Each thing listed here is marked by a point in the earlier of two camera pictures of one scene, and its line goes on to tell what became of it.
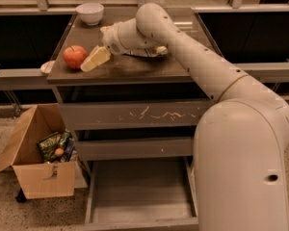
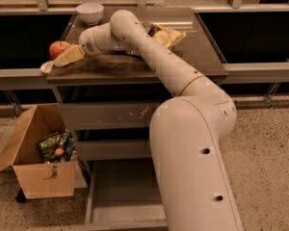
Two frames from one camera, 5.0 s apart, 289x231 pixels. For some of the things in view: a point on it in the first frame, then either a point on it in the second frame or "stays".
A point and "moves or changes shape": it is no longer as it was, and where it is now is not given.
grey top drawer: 159,115 stays
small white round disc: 47,66 stays
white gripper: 111,38 -> 88,41
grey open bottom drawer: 142,194 stays
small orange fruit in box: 59,151 stays
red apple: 74,56 moves or changes shape
